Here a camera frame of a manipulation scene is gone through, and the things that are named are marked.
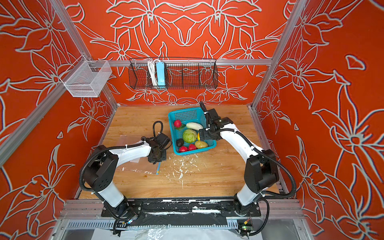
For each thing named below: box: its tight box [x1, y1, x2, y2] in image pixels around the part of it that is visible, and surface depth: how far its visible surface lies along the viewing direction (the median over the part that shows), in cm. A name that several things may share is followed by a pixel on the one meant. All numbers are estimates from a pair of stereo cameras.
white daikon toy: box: [186, 122, 204, 131], surface depth 105 cm
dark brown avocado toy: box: [176, 138, 184, 147], surface depth 94 cm
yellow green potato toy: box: [195, 140, 209, 149], surface depth 93 cm
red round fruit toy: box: [188, 143, 197, 151], surface depth 92 cm
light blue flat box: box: [156, 62, 165, 86], surface depth 91 cm
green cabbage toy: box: [182, 129, 198, 144], surface depth 94 cm
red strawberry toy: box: [178, 146, 188, 153], surface depth 92 cm
